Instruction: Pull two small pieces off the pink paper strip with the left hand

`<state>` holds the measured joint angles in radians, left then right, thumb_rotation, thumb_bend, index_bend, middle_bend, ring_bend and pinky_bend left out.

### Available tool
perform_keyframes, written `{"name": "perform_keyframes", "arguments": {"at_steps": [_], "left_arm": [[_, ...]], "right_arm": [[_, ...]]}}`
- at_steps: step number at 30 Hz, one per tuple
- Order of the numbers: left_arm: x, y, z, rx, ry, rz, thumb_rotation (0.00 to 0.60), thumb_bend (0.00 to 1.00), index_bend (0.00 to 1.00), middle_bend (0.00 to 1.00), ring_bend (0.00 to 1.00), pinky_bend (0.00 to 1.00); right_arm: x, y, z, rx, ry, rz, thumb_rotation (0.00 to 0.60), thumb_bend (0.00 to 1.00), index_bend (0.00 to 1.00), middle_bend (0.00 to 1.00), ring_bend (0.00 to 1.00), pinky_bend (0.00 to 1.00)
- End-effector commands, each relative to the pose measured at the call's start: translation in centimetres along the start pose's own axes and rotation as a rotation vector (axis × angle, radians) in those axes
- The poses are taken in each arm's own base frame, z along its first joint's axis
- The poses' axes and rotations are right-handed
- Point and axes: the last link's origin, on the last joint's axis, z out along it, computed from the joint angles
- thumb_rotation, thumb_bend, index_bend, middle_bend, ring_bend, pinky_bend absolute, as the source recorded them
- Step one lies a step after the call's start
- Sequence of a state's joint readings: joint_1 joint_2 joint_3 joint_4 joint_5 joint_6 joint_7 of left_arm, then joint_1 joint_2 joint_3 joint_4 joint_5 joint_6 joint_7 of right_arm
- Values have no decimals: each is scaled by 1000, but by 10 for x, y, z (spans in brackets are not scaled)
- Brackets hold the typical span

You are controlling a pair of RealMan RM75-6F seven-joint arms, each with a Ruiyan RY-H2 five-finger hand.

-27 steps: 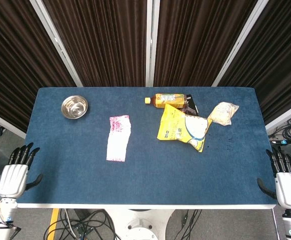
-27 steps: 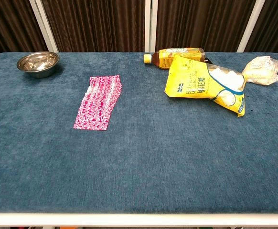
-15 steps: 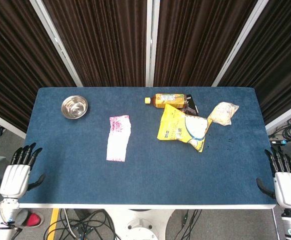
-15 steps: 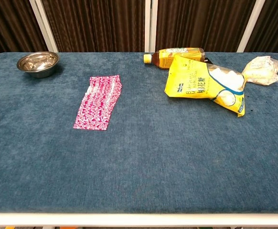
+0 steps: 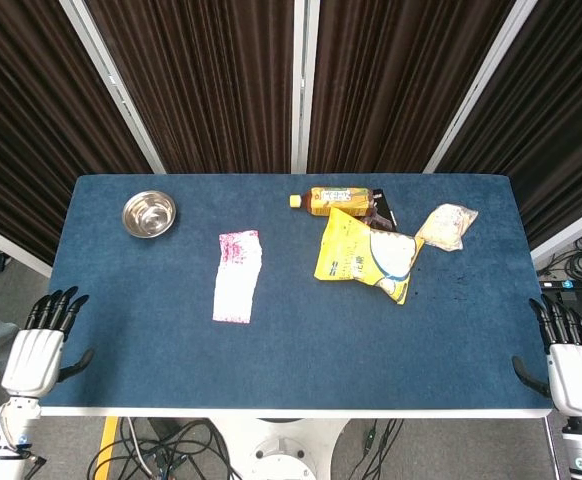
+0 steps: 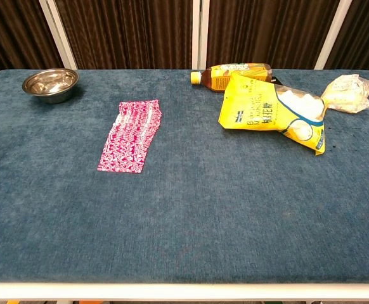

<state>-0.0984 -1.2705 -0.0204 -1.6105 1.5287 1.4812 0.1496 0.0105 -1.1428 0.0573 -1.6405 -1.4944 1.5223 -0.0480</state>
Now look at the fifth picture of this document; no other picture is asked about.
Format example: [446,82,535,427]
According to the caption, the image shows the stainless steel bowl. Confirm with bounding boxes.
[121,190,177,240]

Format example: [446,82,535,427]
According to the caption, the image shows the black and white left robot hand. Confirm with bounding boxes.
[0,286,95,401]

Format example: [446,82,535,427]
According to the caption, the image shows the dark brown curtain panel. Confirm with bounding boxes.
[0,0,155,266]
[306,0,517,175]
[84,0,295,175]
[438,0,582,251]

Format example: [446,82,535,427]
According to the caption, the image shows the white partition post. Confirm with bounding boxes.
[59,0,166,175]
[530,198,582,264]
[423,0,540,175]
[290,0,321,175]
[0,215,53,279]

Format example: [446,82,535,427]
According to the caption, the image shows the yellow tea bottle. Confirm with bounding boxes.
[288,186,375,219]

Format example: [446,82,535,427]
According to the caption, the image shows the black cable bundle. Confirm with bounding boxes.
[538,227,582,282]
[88,418,242,480]

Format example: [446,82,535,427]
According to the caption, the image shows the yellow snack bag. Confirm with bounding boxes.
[313,207,426,305]

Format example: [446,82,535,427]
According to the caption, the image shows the black snack packet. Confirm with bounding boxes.
[360,188,398,232]

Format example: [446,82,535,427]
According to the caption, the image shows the small beige snack bag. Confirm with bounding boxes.
[414,203,480,252]

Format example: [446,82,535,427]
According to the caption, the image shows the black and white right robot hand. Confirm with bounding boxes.
[511,293,582,420]

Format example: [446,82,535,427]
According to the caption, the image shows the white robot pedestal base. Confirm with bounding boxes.
[210,417,353,480]

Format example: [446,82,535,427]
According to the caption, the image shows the black cable with inline switch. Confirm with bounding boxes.
[353,418,405,480]

